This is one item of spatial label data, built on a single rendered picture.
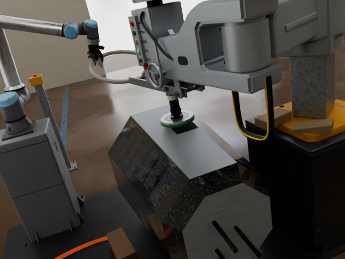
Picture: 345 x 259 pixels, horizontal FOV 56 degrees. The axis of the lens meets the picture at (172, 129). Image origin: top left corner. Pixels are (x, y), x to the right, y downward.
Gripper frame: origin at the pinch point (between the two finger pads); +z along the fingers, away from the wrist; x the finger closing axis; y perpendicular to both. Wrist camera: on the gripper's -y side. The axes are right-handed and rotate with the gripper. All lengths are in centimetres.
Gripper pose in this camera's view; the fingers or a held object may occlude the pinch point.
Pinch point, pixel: (98, 65)
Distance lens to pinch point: 270.6
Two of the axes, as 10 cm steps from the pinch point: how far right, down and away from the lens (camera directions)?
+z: -0.3, 7.5, 6.6
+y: -4.2, 5.9, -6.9
